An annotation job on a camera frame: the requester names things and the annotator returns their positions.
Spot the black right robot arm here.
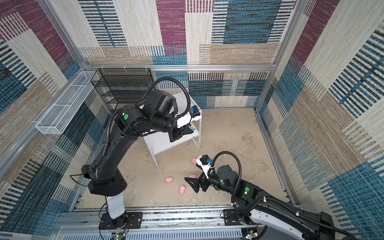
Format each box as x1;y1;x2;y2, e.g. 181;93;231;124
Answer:
185;151;356;240

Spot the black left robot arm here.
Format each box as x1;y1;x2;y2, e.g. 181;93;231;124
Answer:
81;77;193;220

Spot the white two-tier shelf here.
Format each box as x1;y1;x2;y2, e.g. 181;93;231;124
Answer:
144;97;203;168

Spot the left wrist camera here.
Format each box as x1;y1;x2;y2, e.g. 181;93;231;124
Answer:
177;105;202;128

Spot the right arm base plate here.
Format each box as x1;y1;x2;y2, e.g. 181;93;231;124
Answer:
220;209;255;226

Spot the black wire mesh shelf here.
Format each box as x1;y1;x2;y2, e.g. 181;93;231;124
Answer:
91;68;154;111

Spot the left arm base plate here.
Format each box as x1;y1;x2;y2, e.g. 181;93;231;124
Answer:
99;212;143;231

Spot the white wire wall basket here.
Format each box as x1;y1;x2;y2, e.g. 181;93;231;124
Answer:
36;71;95;135

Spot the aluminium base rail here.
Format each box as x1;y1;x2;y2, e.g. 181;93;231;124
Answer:
53;205;316;240

